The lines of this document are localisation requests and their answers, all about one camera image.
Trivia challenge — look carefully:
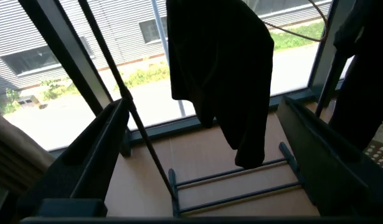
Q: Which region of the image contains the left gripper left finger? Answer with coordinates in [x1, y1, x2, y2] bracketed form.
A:
[16, 96, 130, 218]

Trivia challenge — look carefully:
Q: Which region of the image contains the pink clothes hanger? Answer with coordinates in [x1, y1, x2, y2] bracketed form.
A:
[262, 0, 330, 43]

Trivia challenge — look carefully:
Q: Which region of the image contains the black garment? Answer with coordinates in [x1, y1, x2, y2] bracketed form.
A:
[328, 0, 383, 152]
[165, 0, 275, 170]

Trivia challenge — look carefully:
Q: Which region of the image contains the white laundry basket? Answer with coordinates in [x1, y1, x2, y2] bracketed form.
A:
[363, 123, 383, 174]

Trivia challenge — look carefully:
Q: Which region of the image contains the black clothes rack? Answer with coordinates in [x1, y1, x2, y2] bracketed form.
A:
[77, 0, 349, 218]

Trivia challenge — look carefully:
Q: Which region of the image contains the brown curtain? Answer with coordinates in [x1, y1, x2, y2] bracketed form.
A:
[0, 107, 55, 196]

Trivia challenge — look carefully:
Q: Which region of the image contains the window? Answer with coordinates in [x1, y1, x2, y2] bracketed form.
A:
[0, 0, 357, 154]

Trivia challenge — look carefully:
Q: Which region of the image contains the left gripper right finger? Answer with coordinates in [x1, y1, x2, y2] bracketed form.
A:
[276, 95, 383, 218]

